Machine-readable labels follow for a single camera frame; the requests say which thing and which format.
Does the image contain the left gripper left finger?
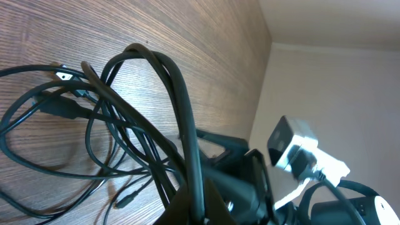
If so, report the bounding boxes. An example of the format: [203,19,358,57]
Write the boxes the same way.
[154,183,191,225]

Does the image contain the black usb cables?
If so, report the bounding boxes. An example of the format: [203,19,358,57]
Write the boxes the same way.
[0,42,207,225]

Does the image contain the black right camera cable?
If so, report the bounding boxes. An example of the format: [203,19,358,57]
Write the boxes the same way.
[296,162,381,225]

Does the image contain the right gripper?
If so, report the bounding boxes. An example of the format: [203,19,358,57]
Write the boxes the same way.
[179,129,276,224]

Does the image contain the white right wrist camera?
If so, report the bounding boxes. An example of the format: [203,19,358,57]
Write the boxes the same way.
[267,116,350,210]

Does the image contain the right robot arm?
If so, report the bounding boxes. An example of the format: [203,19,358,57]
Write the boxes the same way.
[196,125,399,224]

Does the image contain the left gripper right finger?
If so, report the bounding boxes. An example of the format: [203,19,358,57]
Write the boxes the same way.
[204,178,236,225]

